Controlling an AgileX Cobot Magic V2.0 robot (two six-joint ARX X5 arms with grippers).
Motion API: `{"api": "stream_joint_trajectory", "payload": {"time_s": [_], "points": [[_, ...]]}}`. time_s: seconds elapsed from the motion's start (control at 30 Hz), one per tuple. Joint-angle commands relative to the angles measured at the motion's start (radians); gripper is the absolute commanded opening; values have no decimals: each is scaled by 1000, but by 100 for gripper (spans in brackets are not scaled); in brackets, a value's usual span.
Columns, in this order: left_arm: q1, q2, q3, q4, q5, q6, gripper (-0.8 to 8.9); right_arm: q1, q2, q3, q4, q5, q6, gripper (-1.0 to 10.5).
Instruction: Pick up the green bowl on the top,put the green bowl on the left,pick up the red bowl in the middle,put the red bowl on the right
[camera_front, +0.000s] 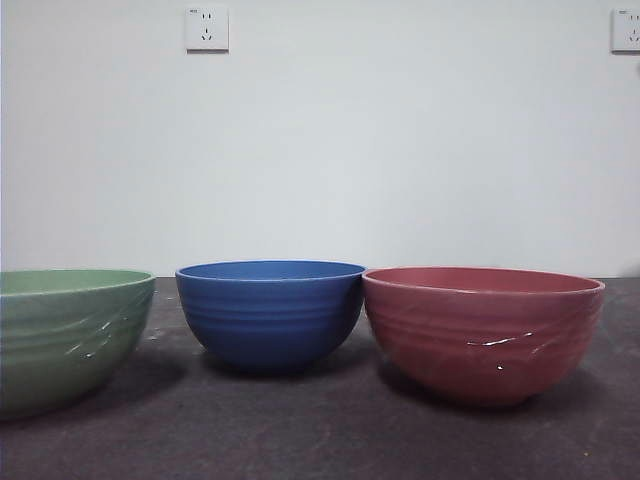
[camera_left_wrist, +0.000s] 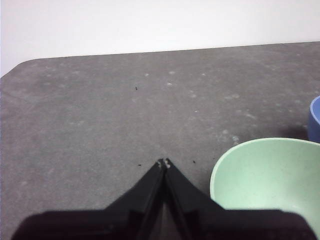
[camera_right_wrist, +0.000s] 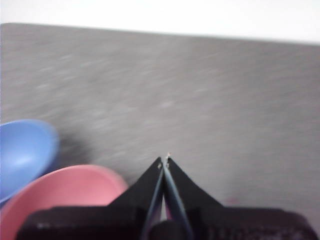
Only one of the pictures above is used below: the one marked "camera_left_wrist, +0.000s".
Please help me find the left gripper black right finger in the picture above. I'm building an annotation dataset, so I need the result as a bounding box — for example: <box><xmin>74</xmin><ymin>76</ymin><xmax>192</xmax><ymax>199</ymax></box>
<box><xmin>163</xmin><ymin>157</ymin><xmax>224</xmax><ymax>240</ymax></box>

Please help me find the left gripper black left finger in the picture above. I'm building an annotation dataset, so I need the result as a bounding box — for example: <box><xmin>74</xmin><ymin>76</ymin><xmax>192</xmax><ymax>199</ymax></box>
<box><xmin>105</xmin><ymin>159</ymin><xmax>166</xmax><ymax>240</ymax></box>

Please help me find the green ribbed bowl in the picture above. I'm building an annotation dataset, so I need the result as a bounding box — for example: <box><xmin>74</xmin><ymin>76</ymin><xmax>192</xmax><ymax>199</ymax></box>
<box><xmin>209</xmin><ymin>137</ymin><xmax>320</xmax><ymax>214</ymax></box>

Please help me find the blue ribbed bowl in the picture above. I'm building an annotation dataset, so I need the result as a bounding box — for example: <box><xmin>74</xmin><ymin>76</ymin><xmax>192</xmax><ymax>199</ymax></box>
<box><xmin>306</xmin><ymin>95</ymin><xmax>320</xmax><ymax>144</ymax></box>

